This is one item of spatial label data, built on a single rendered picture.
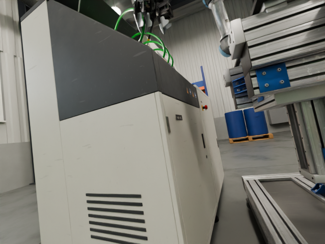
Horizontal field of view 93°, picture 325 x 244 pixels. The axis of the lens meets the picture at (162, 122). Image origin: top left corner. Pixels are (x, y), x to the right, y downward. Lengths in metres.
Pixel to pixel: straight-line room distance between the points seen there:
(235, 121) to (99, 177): 5.11
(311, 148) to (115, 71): 0.89
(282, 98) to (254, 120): 4.88
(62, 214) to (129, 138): 0.58
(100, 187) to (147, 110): 0.39
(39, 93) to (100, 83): 0.47
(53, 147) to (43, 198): 0.30
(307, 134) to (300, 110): 0.11
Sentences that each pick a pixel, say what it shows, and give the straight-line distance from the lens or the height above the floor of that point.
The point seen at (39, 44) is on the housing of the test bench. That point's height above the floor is 1.25.
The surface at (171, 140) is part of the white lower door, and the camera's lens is 0.57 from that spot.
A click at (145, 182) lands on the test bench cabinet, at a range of 0.61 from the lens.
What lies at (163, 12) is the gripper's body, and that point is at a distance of 1.07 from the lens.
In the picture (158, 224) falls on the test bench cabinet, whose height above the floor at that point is 0.33.
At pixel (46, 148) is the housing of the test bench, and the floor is 0.67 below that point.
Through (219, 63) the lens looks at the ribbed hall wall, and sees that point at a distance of 7.92.
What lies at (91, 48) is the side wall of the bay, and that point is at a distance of 0.82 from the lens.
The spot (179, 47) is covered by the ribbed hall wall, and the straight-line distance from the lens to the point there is 8.49.
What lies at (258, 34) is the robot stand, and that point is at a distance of 0.67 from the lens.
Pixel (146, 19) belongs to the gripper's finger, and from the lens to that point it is 0.96.
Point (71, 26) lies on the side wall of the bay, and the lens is 0.98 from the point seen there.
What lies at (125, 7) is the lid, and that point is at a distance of 1.43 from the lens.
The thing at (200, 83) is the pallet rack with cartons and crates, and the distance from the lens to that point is 6.45.
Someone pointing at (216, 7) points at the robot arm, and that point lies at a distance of 1.45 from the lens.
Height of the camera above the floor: 0.64
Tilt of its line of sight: 5 degrees up
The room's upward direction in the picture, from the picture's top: 9 degrees counter-clockwise
